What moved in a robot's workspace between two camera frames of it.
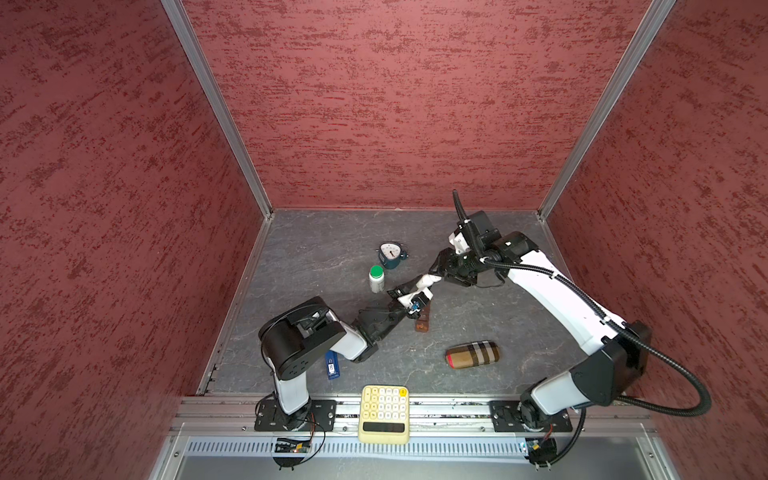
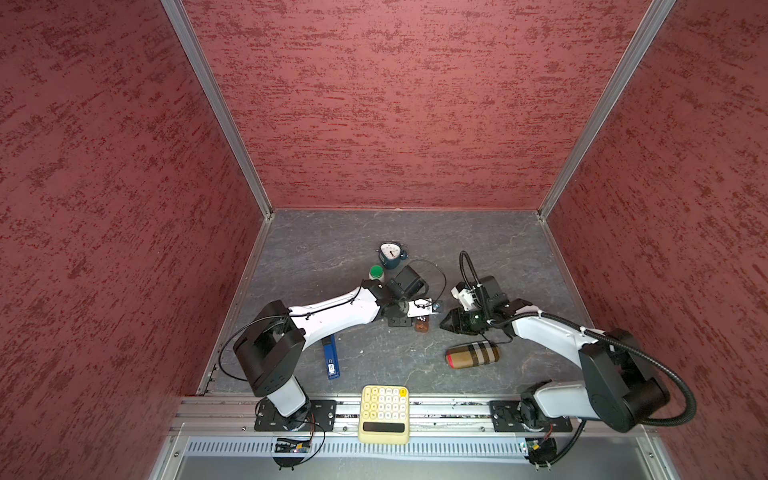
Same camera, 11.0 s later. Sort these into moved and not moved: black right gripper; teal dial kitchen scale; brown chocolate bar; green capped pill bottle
Moved: black right gripper
Not moved: brown chocolate bar; green capped pill bottle; teal dial kitchen scale
